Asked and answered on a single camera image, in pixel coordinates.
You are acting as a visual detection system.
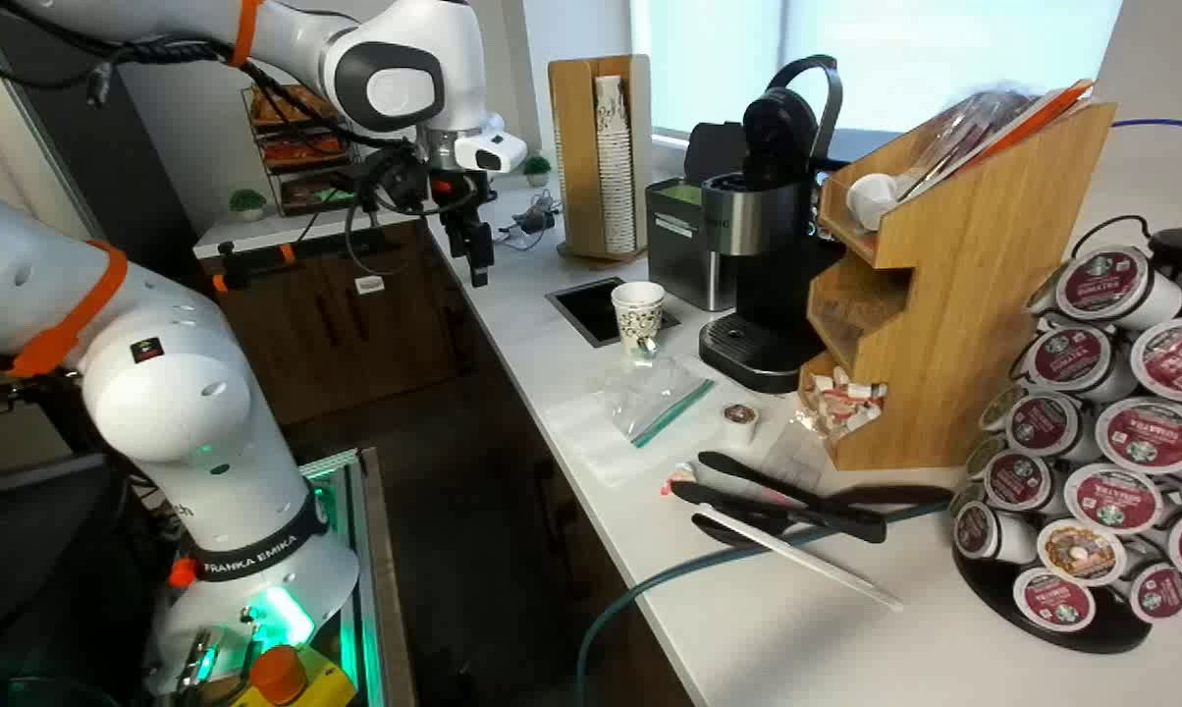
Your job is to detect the stack of paper cups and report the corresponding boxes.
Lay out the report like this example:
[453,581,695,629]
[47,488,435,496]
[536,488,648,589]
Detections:
[595,69,640,254]

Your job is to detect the black flat rod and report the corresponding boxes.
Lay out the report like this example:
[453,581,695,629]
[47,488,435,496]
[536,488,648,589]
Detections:
[669,476,817,535]

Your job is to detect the steel rimmed counter chute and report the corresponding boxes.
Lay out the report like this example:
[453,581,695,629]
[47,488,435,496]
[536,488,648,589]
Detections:
[545,269,682,348]

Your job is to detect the yellow emergency stop box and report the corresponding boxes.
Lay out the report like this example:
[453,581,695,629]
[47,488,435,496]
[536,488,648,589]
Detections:
[229,644,359,707]

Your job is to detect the blue cable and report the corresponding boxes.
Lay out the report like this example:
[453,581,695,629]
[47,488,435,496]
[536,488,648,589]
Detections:
[1112,112,1182,141]

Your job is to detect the teal strip zip bag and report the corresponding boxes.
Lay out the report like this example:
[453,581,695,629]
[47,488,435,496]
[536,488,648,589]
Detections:
[606,361,724,450]

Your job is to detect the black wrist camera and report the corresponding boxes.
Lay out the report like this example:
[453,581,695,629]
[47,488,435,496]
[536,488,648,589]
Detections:
[351,141,432,218]

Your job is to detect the wooden condiment organizer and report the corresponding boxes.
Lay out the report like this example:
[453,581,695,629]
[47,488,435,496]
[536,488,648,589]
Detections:
[799,77,1121,476]

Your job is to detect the dark power cable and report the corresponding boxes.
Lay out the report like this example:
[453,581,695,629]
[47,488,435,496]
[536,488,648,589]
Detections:
[570,522,829,707]

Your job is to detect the dark wooden cabinet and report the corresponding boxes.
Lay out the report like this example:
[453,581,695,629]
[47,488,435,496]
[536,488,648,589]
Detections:
[201,216,482,429]

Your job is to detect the black wire pod carousel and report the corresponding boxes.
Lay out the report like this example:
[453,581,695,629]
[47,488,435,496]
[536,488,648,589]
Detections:
[947,212,1182,654]

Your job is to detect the white creamer tub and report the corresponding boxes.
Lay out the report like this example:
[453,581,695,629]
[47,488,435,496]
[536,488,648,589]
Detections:
[841,167,909,234]

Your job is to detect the bundle of tea packets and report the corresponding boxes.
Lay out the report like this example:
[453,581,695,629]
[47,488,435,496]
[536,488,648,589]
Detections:
[896,81,1075,200]

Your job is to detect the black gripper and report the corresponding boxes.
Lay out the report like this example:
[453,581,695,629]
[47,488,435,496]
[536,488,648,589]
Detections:
[430,165,504,292]

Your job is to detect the green lit base frame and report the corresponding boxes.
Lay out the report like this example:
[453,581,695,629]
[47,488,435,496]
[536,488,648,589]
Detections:
[292,445,417,707]

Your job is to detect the wire snack rack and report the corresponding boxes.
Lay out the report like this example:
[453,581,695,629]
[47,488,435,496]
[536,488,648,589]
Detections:
[240,77,359,218]

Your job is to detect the orange packet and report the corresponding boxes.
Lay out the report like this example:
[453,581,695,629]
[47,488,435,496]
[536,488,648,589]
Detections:
[994,73,1095,148]

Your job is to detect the black and white rod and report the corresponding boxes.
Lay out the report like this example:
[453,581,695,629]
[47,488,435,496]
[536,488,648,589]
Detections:
[689,508,909,615]

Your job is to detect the pile of creamer cups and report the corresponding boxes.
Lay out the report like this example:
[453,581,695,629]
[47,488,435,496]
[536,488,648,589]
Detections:
[799,366,896,445]

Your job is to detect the red white small packet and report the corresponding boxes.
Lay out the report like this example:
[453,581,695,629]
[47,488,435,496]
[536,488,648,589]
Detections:
[661,461,702,504]

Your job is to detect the black tongs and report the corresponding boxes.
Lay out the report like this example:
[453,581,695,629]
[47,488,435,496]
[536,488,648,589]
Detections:
[695,449,956,546]

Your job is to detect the clear plastic sheet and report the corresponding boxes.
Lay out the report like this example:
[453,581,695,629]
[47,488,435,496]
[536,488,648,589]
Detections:
[541,383,701,489]

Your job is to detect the wooden counter cabinet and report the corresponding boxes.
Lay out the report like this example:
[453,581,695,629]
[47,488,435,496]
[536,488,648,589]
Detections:
[464,297,701,707]

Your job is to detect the brown lid coffee pod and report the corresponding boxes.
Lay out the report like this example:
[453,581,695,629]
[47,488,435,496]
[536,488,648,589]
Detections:
[1032,513,1130,589]

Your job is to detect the patterned paper cup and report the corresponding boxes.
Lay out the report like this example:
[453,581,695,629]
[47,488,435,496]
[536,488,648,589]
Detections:
[608,277,670,370]

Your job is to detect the bright window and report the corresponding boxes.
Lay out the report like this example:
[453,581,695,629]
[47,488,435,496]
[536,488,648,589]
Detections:
[626,0,1127,135]

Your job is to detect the black coffee maker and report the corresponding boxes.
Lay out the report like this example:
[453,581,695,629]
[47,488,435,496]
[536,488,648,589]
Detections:
[680,52,858,394]

